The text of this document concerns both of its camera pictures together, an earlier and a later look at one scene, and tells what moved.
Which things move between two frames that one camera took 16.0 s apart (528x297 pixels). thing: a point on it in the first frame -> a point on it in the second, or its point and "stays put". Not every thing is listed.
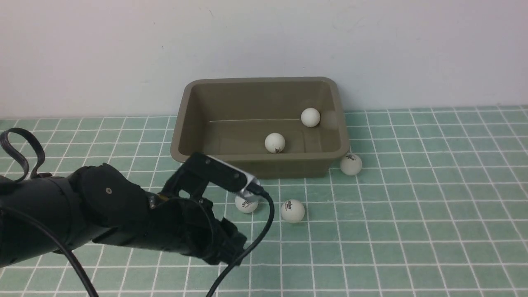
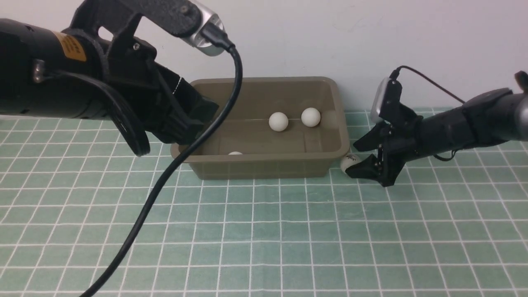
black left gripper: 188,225 -> 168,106
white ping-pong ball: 310,117 stays put
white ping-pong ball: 274,142 -> 278,121
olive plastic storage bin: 230,118 stays put
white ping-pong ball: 351,164 stays put
